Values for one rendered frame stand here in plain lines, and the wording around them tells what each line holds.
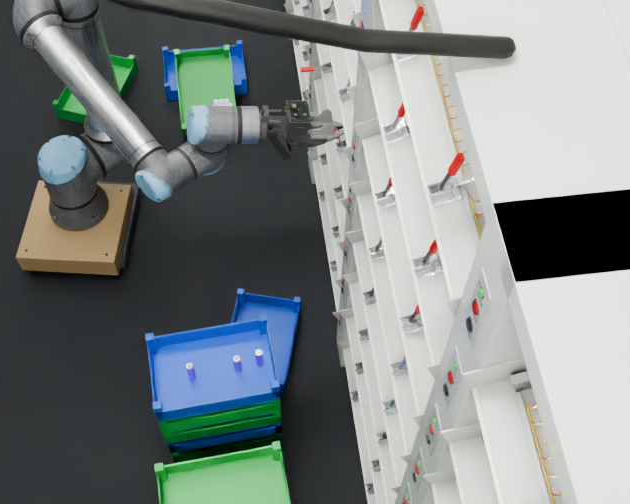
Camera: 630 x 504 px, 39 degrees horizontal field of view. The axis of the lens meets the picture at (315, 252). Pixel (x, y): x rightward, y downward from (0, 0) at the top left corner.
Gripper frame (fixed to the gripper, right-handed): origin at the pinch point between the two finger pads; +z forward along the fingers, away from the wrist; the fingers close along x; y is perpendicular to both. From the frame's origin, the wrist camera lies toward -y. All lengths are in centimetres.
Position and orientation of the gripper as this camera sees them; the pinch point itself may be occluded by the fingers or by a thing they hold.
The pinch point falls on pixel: (338, 131)
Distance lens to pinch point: 218.5
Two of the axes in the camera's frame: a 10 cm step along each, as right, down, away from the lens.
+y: 1.6, -5.3, -8.3
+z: 9.8, -0.2, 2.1
